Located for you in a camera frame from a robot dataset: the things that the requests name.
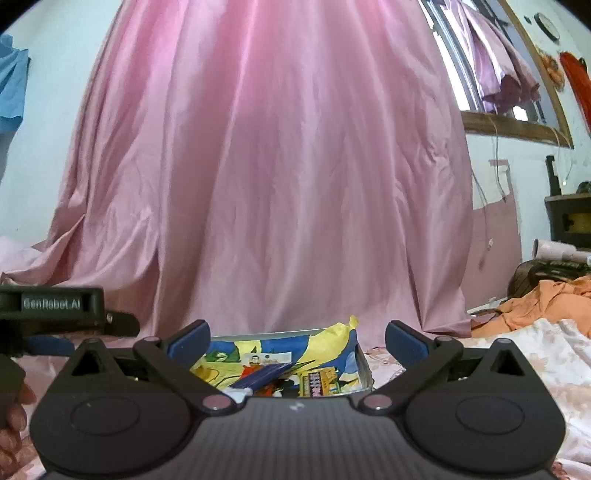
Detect white paper roll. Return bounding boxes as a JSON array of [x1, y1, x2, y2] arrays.
[[532, 239, 591, 266]]

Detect round wall clock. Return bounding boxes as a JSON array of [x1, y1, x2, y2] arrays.
[[534, 12, 560, 43]]

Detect person's left hand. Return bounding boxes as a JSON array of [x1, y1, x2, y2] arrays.
[[1, 355, 37, 479]]

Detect pink window curtain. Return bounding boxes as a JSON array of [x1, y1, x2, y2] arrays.
[[446, 1, 541, 114]]

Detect blue hanging cloth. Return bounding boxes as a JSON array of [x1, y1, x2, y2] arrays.
[[0, 33, 30, 134]]

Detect red orange wall decoration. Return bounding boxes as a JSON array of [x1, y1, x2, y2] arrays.
[[538, 50, 591, 130]]

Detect dark wooden cabinet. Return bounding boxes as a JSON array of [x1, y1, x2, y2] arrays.
[[544, 155, 591, 250]]

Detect pink satin curtain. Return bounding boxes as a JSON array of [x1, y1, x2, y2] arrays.
[[1, 1, 473, 346]]

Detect orange cloth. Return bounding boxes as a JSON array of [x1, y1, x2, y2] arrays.
[[472, 275, 591, 338]]

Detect blue white snack packet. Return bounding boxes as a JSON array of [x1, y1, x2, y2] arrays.
[[216, 363, 294, 403]]

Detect wooden framed window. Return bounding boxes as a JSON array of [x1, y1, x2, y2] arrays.
[[419, 1, 574, 149]]

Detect brown bag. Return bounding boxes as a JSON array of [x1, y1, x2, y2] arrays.
[[507, 260, 590, 298]]

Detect grey cardboard tray box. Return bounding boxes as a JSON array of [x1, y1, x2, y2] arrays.
[[202, 327, 375, 399]]

